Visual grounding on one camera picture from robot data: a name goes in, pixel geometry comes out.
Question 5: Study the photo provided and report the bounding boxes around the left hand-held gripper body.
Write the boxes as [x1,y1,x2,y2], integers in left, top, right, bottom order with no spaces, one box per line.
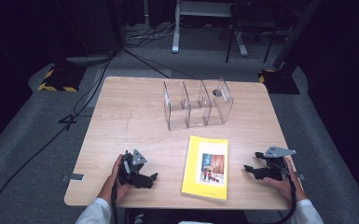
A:
[117,148,149,189]

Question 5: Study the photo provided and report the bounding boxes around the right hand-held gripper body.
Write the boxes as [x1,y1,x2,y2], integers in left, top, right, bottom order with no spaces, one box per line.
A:
[254,146,297,182]

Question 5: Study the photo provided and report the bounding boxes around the person's left hand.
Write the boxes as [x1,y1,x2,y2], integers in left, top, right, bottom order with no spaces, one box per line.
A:
[111,154,132,201]

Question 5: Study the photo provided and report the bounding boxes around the person's right hand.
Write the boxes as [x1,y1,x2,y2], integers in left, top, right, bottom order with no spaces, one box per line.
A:
[261,156,308,203]

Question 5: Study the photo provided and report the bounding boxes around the yellow book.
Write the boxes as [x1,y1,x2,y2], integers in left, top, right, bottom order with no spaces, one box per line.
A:
[181,134,229,201]

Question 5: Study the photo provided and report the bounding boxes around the grey tape strip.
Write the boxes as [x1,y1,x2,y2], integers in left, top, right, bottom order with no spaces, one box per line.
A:
[62,173,85,183]

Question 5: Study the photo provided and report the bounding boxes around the yellow black striped stand base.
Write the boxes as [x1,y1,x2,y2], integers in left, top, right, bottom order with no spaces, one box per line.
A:
[257,68,301,95]
[37,63,88,93]

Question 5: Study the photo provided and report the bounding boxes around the clear acrylic file organizer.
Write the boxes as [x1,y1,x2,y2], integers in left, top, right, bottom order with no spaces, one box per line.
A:
[162,77,234,132]

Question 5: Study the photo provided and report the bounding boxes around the grey slanted metal stand pole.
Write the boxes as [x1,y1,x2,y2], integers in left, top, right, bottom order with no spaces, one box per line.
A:
[272,0,324,70]

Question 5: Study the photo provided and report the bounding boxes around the white desk leg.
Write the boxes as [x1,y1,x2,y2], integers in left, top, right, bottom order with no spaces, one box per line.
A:
[171,0,182,55]

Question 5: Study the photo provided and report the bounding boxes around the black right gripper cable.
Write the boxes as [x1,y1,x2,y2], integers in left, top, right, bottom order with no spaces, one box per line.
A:
[269,158,298,224]

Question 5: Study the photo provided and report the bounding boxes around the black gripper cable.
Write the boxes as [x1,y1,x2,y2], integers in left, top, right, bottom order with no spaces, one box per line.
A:
[269,158,298,224]
[110,178,119,224]

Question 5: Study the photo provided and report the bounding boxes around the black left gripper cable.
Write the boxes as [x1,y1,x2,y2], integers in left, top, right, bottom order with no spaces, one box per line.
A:
[110,178,119,224]

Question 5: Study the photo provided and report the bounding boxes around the long black floor cable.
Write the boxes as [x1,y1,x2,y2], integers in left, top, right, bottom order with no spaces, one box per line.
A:
[0,46,122,224]

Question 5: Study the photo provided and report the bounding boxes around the bundle of floor cables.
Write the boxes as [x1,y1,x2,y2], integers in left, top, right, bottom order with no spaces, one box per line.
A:
[122,21,176,49]

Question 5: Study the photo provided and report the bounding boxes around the black metal chair frame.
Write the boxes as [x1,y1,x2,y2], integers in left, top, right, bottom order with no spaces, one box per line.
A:
[218,3,278,64]

